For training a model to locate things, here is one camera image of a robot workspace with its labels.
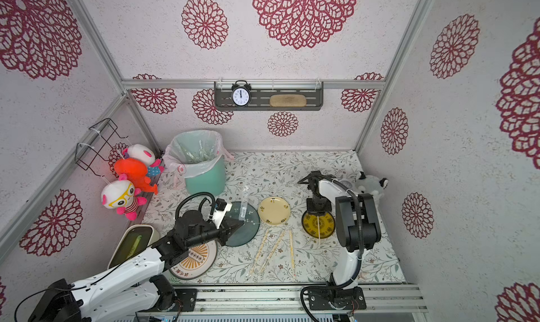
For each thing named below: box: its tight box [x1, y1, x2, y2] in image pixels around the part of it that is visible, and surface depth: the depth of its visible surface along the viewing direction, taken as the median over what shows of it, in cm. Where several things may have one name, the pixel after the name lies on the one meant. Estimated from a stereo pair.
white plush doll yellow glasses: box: [101, 172, 147, 221], surface depth 83 cm
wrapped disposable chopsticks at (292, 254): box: [289, 229, 297, 280], surface depth 87 cm
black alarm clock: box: [231, 79, 252, 108], surface depth 92 cm
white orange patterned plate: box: [168, 240, 218, 280], surface depth 83 cm
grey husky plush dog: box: [354, 170, 389, 209], surface depth 83 cm
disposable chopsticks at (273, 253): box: [258, 229, 287, 273], surface depth 87 cm
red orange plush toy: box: [113, 158, 159, 196], surface depth 90 cm
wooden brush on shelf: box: [269, 94, 308, 108], surface depth 93 cm
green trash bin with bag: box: [162, 130, 235, 198], surface depth 91 cm
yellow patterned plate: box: [301, 210, 336, 240], surface depth 94 cm
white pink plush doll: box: [122, 143, 165, 178], surface depth 97 cm
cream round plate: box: [258, 196, 292, 226], surface depth 99 cm
